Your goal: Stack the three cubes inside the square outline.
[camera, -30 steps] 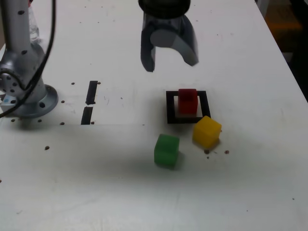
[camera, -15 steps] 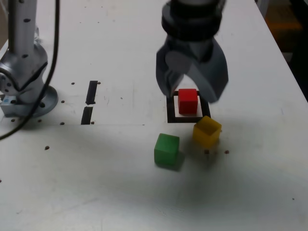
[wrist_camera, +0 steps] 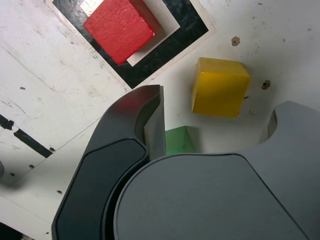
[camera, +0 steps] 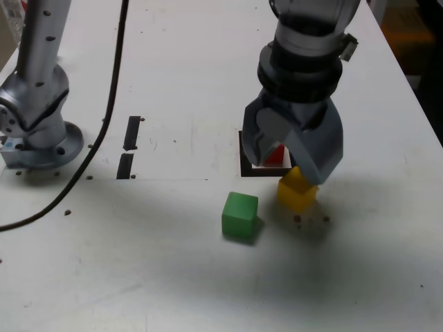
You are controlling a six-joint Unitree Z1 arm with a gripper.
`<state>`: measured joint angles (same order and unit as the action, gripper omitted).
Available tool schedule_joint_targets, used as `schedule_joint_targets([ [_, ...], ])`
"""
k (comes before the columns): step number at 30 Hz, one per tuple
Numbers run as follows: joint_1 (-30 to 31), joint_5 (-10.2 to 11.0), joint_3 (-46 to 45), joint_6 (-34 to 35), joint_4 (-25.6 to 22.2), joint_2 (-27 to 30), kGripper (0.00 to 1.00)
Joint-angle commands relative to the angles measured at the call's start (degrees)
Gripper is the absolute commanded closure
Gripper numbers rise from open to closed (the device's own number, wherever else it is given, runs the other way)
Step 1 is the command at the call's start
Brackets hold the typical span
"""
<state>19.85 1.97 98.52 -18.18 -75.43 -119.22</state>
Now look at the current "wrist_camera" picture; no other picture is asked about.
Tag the black tape square outline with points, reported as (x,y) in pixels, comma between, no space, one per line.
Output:
(170,47)

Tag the black tape strip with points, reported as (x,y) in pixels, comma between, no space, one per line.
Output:
(32,143)

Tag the yellow cube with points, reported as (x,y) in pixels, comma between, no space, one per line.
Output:
(220,95)

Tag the red cube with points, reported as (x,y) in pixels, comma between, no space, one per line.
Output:
(117,30)

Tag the green cube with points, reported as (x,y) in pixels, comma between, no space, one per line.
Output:
(178,141)

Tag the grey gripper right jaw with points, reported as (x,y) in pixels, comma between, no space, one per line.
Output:
(200,200)

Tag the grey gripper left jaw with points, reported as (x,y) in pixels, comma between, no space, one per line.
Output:
(110,162)

